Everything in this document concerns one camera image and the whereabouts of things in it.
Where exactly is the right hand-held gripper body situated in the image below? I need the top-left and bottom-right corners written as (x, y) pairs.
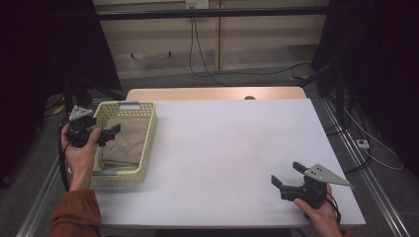
top-left (279, 163), bottom-right (352, 210)

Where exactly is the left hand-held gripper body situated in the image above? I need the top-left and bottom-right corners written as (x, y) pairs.
top-left (66, 105), bottom-right (101, 149)

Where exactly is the beige cloth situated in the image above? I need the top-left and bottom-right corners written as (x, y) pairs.
top-left (101, 117), bottom-right (150, 170)

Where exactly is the pale yellow plastic basket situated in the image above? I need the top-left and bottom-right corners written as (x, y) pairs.
top-left (67, 101), bottom-right (158, 184)

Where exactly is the person's left hand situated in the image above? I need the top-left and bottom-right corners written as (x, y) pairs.
top-left (60, 123), bottom-right (103, 186)

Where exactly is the person's right hand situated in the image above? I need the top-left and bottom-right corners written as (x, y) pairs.
top-left (293, 184), bottom-right (343, 233)

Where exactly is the black stand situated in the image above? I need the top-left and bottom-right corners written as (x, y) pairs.
top-left (61, 74), bottom-right (126, 132)

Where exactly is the white table board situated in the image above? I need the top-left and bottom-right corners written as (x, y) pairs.
top-left (95, 98), bottom-right (367, 229)

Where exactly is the black curtain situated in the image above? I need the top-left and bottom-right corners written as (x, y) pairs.
top-left (310, 0), bottom-right (419, 181)
top-left (0, 0), bottom-right (124, 187)

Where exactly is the light wooden table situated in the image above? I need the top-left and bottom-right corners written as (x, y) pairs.
top-left (126, 86), bottom-right (308, 102)

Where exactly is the black horizontal bar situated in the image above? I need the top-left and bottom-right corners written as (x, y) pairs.
top-left (96, 5), bottom-right (331, 22)

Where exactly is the right hand-held gripper black cable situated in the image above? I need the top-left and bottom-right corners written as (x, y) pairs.
top-left (325, 191), bottom-right (343, 227)

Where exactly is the black floor cable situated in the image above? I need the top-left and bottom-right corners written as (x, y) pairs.
top-left (324, 95), bottom-right (375, 176)

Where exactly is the white floor cable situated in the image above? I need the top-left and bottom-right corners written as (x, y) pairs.
top-left (342, 106), bottom-right (405, 172)

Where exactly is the black wall cable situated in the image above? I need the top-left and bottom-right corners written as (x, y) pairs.
top-left (192, 16), bottom-right (231, 88)
top-left (188, 16), bottom-right (311, 80)

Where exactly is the white wall power outlet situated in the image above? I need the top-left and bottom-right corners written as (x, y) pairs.
top-left (185, 0), bottom-right (210, 10)

